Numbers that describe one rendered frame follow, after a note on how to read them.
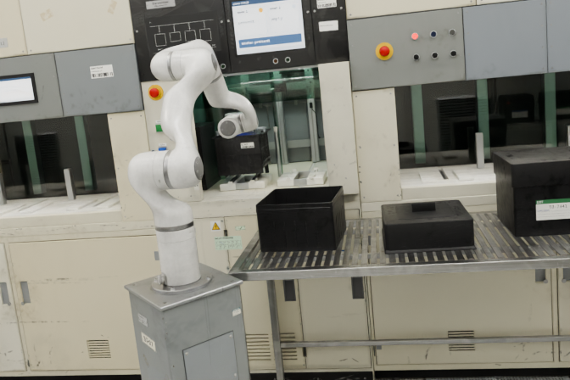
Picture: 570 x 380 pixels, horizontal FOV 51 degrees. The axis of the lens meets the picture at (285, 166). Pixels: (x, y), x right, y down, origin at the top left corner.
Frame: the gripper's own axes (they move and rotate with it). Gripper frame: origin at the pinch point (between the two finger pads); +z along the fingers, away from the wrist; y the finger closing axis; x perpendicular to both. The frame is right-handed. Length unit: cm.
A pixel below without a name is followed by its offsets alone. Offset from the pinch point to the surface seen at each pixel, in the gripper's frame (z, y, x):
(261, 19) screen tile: -17.6, 16.7, 41.2
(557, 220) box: -68, 111, -38
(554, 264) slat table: -90, 100, -45
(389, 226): -72, 55, -33
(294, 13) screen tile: -19, 30, 42
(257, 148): 3.7, 7.6, -13.2
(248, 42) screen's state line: -16.8, 10.2, 32.5
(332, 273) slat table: -82, 34, -44
